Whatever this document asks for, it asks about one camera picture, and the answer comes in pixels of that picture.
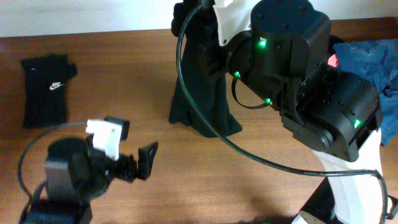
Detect black t-shirt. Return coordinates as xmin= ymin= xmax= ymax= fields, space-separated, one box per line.
xmin=169 ymin=6 xmax=243 ymax=138

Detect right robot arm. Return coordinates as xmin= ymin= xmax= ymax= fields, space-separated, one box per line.
xmin=205 ymin=1 xmax=397 ymax=223

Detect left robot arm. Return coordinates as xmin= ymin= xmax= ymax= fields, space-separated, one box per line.
xmin=19 ymin=135 xmax=159 ymax=223

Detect blue denim jeans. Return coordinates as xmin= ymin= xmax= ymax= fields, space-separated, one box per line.
xmin=333 ymin=39 xmax=397 ymax=146

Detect pink paper tag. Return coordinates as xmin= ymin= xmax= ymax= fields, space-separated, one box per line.
xmin=328 ymin=54 xmax=339 ymax=68

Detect black Nike sock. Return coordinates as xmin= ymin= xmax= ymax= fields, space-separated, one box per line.
xmin=21 ymin=54 xmax=77 ymax=129

